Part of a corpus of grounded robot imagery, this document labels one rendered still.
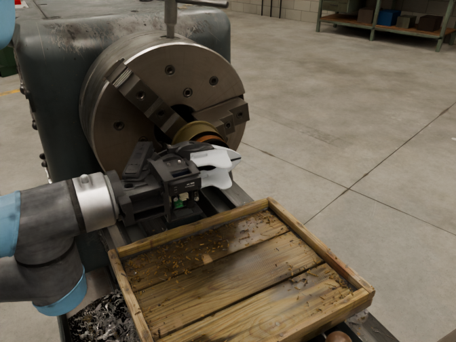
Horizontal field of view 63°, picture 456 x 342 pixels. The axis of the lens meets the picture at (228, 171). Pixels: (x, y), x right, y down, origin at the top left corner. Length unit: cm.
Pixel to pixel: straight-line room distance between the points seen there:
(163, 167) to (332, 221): 181
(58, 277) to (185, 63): 40
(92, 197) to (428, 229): 211
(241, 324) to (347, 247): 155
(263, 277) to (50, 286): 34
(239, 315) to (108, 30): 58
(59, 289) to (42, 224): 11
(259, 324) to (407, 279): 150
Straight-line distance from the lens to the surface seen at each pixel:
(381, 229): 230
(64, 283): 57
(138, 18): 85
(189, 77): 70
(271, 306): 64
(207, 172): 59
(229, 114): 69
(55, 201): 50
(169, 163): 53
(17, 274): 58
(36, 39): 80
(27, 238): 51
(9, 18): 36
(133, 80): 64
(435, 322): 193
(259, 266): 69
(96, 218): 51
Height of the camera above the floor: 138
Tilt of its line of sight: 32 degrees down
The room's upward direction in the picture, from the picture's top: straight up
